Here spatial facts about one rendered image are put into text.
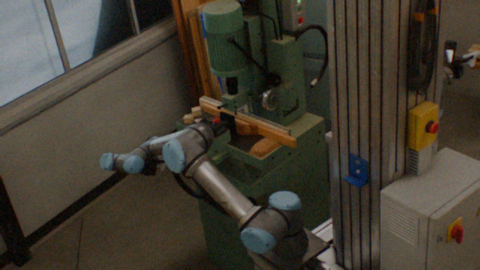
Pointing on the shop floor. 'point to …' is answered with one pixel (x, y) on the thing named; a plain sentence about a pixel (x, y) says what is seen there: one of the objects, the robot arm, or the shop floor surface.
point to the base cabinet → (223, 234)
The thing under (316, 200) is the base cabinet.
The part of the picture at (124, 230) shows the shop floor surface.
